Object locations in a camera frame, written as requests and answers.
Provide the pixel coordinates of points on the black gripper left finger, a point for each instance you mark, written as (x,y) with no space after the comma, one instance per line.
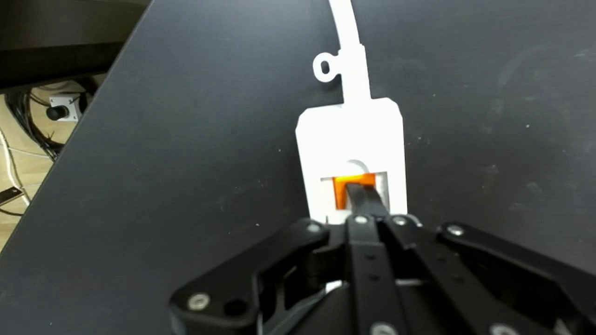
(365,272)

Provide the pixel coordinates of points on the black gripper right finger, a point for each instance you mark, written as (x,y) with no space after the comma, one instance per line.
(434,272)

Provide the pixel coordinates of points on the small orange block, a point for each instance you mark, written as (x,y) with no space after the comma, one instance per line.
(341,192)

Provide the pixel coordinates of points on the white power strip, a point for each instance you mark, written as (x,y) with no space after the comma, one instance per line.
(346,137)

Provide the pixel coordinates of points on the white device with black knob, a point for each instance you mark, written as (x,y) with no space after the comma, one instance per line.
(61,107)

